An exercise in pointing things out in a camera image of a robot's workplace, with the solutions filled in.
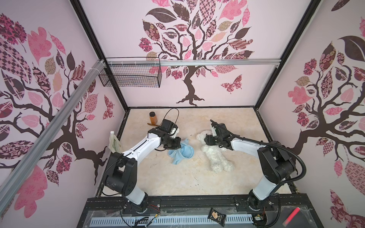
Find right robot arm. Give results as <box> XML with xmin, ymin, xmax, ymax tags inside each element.
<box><xmin>204</xmin><ymin>123</ymin><xmax>296</xmax><ymax>201</ymax></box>

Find small dark snack packet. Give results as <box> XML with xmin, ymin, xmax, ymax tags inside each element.
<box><xmin>208</xmin><ymin>208</ymin><xmax>227</xmax><ymax>227</ymax></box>

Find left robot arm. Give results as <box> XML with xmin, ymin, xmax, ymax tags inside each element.
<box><xmin>101</xmin><ymin>119</ymin><xmax>181</xmax><ymax>205</ymax></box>

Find light blue bear hoodie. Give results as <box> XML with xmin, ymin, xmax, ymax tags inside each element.
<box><xmin>168</xmin><ymin>138</ymin><xmax>194</xmax><ymax>165</ymax></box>

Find rear aluminium frame bar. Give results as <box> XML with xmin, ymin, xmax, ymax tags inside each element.
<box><xmin>107</xmin><ymin>59</ymin><xmax>281</xmax><ymax>67</ymax></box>

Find white teddy bear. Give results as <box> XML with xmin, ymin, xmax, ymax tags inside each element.
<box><xmin>196</xmin><ymin>130</ymin><xmax>235</xmax><ymax>173</ymax></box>

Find left aluminium frame bar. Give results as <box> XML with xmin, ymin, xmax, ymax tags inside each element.
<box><xmin>1</xmin><ymin>59</ymin><xmax>106</xmax><ymax>212</ymax></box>

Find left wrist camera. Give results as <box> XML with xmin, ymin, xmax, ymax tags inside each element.
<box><xmin>170</xmin><ymin>126</ymin><xmax>179</xmax><ymax>138</ymax></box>

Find white slotted cable duct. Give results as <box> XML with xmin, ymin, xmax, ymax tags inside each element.
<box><xmin>89</xmin><ymin>214</ymin><xmax>254</xmax><ymax>228</ymax></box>

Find black wire basket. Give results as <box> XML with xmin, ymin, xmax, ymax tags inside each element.
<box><xmin>99</xmin><ymin>57</ymin><xmax>162</xmax><ymax>88</ymax></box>

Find aluminium frame bar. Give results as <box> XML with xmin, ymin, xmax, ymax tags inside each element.
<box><xmin>107</xmin><ymin>59</ymin><xmax>281</xmax><ymax>67</ymax></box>
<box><xmin>1</xmin><ymin>59</ymin><xmax>106</xmax><ymax>212</ymax></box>

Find pink marker pen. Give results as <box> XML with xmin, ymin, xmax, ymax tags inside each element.
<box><xmin>282</xmin><ymin>207</ymin><xmax>300</xmax><ymax>227</ymax></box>

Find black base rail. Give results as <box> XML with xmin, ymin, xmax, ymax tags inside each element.
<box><xmin>83</xmin><ymin>193</ymin><xmax>313</xmax><ymax>214</ymax></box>

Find amber bottle black cap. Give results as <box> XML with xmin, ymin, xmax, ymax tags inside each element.
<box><xmin>149</xmin><ymin>112</ymin><xmax>158</xmax><ymax>125</ymax></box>

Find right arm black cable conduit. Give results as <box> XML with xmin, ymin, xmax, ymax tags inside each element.
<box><xmin>210</xmin><ymin>119</ymin><xmax>307</xmax><ymax>194</ymax></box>

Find white green pouch bottle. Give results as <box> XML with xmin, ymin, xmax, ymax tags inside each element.
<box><xmin>108</xmin><ymin>131</ymin><xmax>123</xmax><ymax>154</ymax></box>

